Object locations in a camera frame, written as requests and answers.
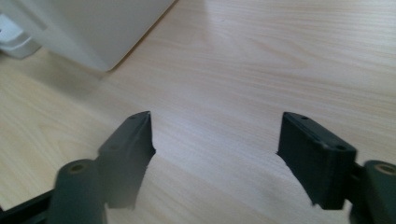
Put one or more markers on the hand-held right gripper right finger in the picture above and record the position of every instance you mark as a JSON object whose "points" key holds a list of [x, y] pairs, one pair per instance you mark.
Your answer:
{"points": [[317, 165]]}

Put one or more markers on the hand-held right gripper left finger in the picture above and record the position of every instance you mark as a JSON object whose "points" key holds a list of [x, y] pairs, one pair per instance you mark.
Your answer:
{"points": [[126, 161]]}

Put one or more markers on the white box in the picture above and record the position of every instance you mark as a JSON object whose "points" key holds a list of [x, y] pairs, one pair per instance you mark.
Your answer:
{"points": [[93, 29]]}

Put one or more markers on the small white plastic object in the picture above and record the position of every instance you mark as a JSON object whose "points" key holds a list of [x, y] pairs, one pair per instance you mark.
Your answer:
{"points": [[14, 40]]}

